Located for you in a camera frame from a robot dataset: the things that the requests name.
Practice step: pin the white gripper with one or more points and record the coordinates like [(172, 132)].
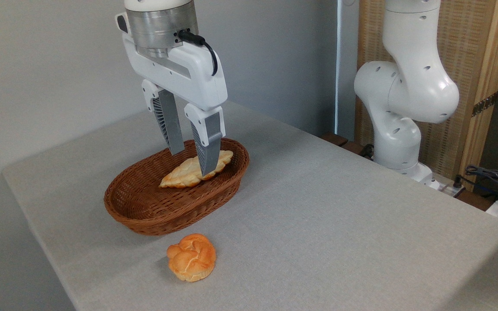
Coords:
[(193, 73)]

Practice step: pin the long braided bread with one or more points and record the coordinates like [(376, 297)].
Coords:
[(184, 175)]

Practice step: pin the round knotted bread roll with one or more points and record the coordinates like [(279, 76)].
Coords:
[(192, 258)]

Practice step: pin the brown wicker basket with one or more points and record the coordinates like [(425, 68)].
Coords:
[(145, 207)]

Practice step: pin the brown wooden base board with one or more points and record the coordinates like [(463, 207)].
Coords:
[(337, 139)]

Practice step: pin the wooden framed woven screen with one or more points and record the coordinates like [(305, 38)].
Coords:
[(465, 43)]

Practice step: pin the dark metal screen hinge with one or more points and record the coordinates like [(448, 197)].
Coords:
[(485, 104)]

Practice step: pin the white vertical wall trim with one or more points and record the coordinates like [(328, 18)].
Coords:
[(339, 65)]

